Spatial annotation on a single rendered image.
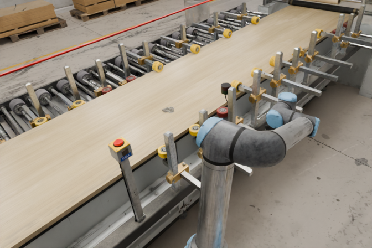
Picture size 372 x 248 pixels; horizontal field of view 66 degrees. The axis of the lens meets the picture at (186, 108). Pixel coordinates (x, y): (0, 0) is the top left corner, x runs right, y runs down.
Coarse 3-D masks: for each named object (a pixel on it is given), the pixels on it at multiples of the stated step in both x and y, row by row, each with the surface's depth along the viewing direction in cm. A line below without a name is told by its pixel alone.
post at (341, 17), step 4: (340, 16) 246; (344, 16) 246; (340, 20) 247; (340, 24) 249; (340, 28) 250; (336, 32) 254; (340, 32) 254; (336, 44) 259; (332, 48) 263; (336, 48) 261; (332, 52) 265; (336, 52) 265; (332, 56) 266
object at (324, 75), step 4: (284, 64) 225; (288, 64) 222; (300, 68) 216; (304, 68) 214; (308, 68) 214; (304, 72) 215; (308, 72) 213; (312, 72) 210; (316, 72) 208; (320, 72) 208; (320, 76) 207; (324, 76) 205; (328, 76) 203; (332, 76) 201; (336, 76) 201; (332, 80) 202; (336, 80) 200
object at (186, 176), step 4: (164, 160) 167; (164, 164) 167; (184, 172) 158; (184, 176) 155; (188, 176) 155; (192, 176) 155; (188, 180) 154; (192, 180) 152; (196, 180) 152; (192, 184) 153; (196, 184) 150; (196, 188) 152
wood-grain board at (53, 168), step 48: (240, 48) 267; (288, 48) 259; (144, 96) 211; (192, 96) 206; (0, 144) 178; (48, 144) 174; (96, 144) 171; (144, 144) 167; (0, 192) 146; (48, 192) 143; (96, 192) 143; (0, 240) 124
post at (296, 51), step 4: (296, 48) 207; (300, 48) 208; (296, 52) 208; (296, 56) 209; (292, 60) 213; (296, 60) 211; (292, 64) 215; (296, 64) 213; (292, 76) 219; (292, 80) 221; (288, 88) 227; (292, 88) 224; (292, 92) 228
